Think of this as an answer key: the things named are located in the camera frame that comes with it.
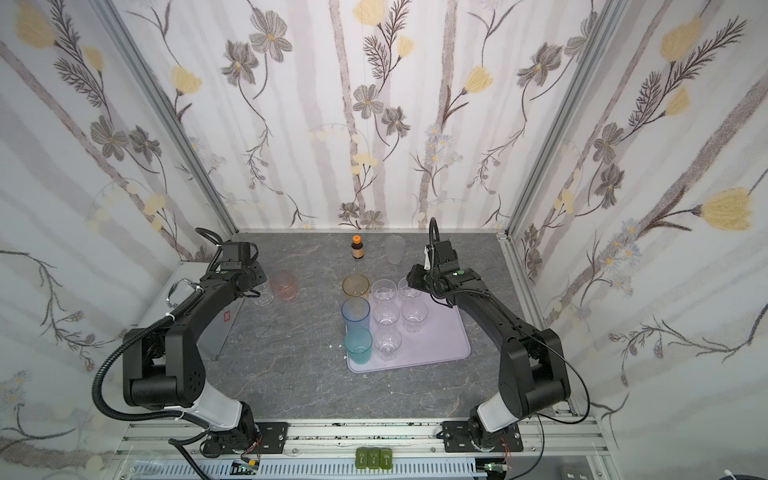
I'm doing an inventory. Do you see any frosted dimpled clear cup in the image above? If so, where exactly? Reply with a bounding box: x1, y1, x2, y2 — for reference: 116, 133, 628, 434
398, 277, 422, 301
384, 235, 406, 265

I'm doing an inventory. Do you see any clear faceted glass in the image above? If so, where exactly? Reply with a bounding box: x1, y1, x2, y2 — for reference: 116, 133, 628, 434
373, 326, 402, 362
372, 300, 401, 328
251, 282, 274, 307
370, 279, 398, 303
401, 298, 429, 333

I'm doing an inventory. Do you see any pink plastic cup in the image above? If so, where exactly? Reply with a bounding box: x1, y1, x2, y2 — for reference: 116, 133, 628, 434
269, 270, 297, 301

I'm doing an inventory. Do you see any yellow plastic cup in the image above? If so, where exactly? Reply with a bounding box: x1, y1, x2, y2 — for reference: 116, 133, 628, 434
342, 273, 370, 299

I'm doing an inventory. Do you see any blue plastic cup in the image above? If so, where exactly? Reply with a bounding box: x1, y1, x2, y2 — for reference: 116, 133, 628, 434
341, 297, 371, 333

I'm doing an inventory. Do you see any teal plastic cup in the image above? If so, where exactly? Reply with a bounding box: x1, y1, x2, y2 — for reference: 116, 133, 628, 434
344, 327, 373, 365

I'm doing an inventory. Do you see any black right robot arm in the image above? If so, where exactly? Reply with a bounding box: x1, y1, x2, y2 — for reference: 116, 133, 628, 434
407, 235, 571, 449

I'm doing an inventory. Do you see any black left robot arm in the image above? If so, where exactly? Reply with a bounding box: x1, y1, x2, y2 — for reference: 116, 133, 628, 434
91, 240, 266, 453

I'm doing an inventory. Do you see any lilac plastic tray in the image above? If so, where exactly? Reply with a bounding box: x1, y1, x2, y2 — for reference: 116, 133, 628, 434
346, 293, 471, 374

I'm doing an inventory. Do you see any silver metal case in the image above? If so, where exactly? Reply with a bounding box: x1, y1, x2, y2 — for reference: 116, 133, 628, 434
135, 262, 244, 360

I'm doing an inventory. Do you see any brown bottle orange cap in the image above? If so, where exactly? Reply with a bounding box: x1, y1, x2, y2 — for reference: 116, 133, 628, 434
351, 235, 365, 259

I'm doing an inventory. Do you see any green connector block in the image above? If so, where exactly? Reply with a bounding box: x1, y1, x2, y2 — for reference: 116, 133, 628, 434
354, 447, 393, 471

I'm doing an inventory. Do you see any aluminium rail frame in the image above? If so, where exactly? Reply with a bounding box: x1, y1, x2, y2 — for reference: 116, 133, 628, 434
110, 418, 621, 479

